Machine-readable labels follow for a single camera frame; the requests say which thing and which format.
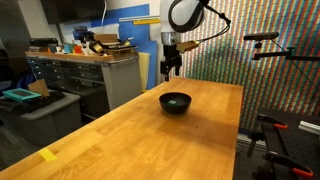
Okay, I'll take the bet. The cream foam panel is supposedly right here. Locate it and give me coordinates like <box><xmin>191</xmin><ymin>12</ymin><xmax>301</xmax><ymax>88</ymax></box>
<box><xmin>137</xmin><ymin>51</ymin><xmax>152</xmax><ymax>93</ymax></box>

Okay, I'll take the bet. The black and tan box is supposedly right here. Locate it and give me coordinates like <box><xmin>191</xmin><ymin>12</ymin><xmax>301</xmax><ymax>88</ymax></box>
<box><xmin>88</xmin><ymin>40</ymin><xmax>105</xmax><ymax>55</ymax></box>

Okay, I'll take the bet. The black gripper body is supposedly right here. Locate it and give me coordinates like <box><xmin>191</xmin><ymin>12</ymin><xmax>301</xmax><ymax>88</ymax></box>
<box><xmin>160</xmin><ymin>43</ymin><xmax>184</xmax><ymax>76</ymax></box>

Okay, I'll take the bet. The blue poster board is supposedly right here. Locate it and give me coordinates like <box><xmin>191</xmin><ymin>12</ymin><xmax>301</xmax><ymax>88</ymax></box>
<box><xmin>90</xmin><ymin>3</ymin><xmax>158</xmax><ymax>91</ymax></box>

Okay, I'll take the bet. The teal tray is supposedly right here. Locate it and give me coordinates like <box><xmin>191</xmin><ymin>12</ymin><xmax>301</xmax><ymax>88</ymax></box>
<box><xmin>2</xmin><ymin>87</ymin><xmax>43</xmax><ymax>104</ymax></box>

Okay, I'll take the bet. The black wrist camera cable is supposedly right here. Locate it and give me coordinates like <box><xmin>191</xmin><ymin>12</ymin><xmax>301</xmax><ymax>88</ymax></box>
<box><xmin>199</xmin><ymin>0</ymin><xmax>232</xmax><ymax>43</ymax></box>

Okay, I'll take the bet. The grey plastic bin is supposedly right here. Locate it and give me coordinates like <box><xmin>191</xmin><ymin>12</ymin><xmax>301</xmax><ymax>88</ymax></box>
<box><xmin>0</xmin><ymin>91</ymin><xmax>84</xmax><ymax>146</ymax></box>

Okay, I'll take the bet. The teal cup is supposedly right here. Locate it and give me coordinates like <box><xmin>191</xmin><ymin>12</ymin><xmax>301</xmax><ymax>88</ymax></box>
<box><xmin>62</xmin><ymin>43</ymin><xmax>74</xmax><ymax>55</ymax></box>

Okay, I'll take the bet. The aluminium extrusion bar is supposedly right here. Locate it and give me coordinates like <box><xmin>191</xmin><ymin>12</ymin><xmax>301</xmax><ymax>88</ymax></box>
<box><xmin>297</xmin><ymin>120</ymin><xmax>320</xmax><ymax>136</ymax></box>

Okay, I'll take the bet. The grey perforated tool cabinet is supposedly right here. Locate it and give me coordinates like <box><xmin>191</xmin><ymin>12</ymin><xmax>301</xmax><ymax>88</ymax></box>
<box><xmin>25</xmin><ymin>50</ymin><xmax>143</xmax><ymax>120</ymax></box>

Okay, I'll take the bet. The yellow spirit level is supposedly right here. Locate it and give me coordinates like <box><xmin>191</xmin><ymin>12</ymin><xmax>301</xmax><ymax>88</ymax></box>
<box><xmin>132</xmin><ymin>17</ymin><xmax>162</xmax><ymax>27</ymax></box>

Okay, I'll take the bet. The silver metal bar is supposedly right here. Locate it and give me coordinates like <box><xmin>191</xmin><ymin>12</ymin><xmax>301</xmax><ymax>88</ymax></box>
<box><xmin>118</xmin><ymin>14</ymin><xmax>162</xmax><ymax>23</ymax></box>

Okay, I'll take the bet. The orange handled black clamp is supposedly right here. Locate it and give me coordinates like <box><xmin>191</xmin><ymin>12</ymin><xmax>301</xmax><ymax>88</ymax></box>
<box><xmin>261</xmin><ymin>151</ymin><xmax>315</xmax><ymax>180</ymax></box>
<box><xmin>246</xmin><ymin>112</ymin><xmax>289</xmax><ymax>159</ymax></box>

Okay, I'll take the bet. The brown cardboard piece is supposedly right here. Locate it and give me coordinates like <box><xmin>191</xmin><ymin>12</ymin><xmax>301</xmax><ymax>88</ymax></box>
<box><xmin>27</xmin><ymin>78</ymin><xmax>51</xmax><ymax>99</ymax></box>

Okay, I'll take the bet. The orange cup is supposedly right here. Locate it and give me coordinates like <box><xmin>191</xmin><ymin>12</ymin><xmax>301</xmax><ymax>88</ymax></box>
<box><xmin>73</xmin><ymin>44</ymin><xmax>84</xmax><ymax>55</ymax></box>

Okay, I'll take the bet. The black bag under tray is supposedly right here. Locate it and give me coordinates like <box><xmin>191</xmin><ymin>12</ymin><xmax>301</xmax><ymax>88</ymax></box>
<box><xmin>0</xmin><ymin>89</ymin><xmax>67</xmax><ymax>116</ymax></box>

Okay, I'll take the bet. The blue device box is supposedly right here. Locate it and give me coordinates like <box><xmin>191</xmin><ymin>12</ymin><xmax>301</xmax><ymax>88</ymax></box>
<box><xmin>72</xmin><ymin>25</ymin><xmax>96</xmax><ymax>43</ymax></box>

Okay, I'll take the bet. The black perforated breadboard table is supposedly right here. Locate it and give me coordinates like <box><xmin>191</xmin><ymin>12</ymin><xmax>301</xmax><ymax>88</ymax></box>
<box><xmin>255</xmin><ymin>106</ymin><xmax>320</xmax><ymax>180</ymax></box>

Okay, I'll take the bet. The black wall television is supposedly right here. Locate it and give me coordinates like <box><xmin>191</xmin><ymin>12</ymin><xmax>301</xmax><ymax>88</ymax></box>
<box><xmin>40</xmin><ymin>0</ymin><xmax>107</xmax><ymax>26</ymax></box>

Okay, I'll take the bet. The cardboard box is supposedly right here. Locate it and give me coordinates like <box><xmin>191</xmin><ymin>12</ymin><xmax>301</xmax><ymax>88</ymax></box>
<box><xmin>93</xmin><ymin>32</ymin><xmax>120</xmax><ymax>46</ymax></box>

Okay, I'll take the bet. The black flat case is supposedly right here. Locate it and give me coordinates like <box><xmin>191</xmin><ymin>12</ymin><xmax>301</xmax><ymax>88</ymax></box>
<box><xmin>28</xmin><ymin>37</ymin><xmax>60</xmax><ymax>48</ymax></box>

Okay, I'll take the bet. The black bowl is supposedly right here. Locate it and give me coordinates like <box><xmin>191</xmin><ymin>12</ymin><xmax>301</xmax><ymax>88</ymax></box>
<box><xmin>158</xmin><ymin>91</ymin><xmax>193</xmax><ymax>116</ymax></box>

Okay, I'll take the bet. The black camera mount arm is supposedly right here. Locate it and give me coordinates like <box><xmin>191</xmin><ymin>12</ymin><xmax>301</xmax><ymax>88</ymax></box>
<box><xmin>251</xmin><ymin>40</ymin><xmax>320</xmax><ymax>63</ymax></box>

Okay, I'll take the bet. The yellow tape piece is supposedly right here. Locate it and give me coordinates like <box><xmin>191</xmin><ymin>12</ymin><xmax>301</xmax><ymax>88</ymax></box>
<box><xmin>37</xmin><ymin>147</ymin><xmax>59</xmax><ymax>163</ymax></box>

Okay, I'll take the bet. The tan wrist camera box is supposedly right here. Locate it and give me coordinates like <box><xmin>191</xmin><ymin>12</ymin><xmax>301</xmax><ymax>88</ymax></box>
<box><xmin>175</xmin><ymin>39</ymin><xmax>202</xmax><ymax>55</ymax></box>

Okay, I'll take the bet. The black stereo camera bar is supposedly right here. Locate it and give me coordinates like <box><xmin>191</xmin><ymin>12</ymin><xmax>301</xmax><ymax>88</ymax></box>
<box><xmin>242</xmin><ymin>31</ymin><xmax>281</xmax><ymax>42</ymax></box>

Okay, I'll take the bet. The blue fabric seat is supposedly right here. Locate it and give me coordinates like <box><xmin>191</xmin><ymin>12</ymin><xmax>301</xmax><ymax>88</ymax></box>
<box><xmin>0</xmin><ymin>69</ymin><xmax>38</xmax><ymax>98</ymax></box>

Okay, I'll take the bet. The wooden tray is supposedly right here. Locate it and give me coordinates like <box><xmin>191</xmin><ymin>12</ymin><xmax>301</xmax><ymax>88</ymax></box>
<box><xmin>104</xmin><ymin>44</ymin><xmax>137</xmax><ymax>58</ymax></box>

